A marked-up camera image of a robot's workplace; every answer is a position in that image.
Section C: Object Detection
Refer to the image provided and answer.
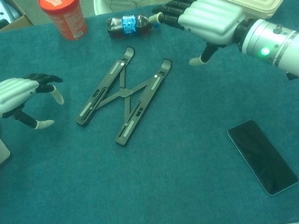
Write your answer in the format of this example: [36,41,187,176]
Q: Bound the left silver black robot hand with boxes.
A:
[0,69,71,136]

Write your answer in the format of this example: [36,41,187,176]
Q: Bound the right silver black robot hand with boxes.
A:
[145,0,254,73]

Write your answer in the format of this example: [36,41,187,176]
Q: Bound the black folding laptop stand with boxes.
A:
[64,39,185,153]

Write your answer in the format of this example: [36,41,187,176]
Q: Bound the cola bottle blue label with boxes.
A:
[105,9,161,42]

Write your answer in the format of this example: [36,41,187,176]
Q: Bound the orange red snack canister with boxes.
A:
[38,0,89,45]

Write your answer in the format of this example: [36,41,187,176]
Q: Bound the blue table cloth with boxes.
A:
[0,0,299,224]

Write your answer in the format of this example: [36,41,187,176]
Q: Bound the black smartphone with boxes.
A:
[225,112,299,203]

